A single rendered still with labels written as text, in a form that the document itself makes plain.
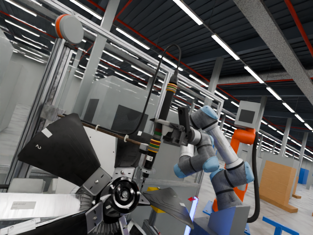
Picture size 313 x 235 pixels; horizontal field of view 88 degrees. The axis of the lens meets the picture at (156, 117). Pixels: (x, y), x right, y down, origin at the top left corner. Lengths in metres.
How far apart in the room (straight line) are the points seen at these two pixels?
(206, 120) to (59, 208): 0.85
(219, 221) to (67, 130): 0.94
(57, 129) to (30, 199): 0.24
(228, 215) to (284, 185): 7.33
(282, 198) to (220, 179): 7.32
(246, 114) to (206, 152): 3.72
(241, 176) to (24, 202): 1.03
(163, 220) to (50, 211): 1.42
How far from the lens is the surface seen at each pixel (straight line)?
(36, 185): 0.76
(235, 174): 1.14
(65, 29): 1.15
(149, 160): 0.66
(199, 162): 0.79
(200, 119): 1.08
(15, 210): 0.71
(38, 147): 0.68
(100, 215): 0.66
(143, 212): 1.76
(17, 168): 1.17
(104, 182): 0.66
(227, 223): 1.13
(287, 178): 8.39
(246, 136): 4.48
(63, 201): 0.73
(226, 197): 1.15
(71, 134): 0.66
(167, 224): 2.04
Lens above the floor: 1.46
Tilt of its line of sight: 4 degrees up
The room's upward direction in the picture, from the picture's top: 17 degrees clockwise
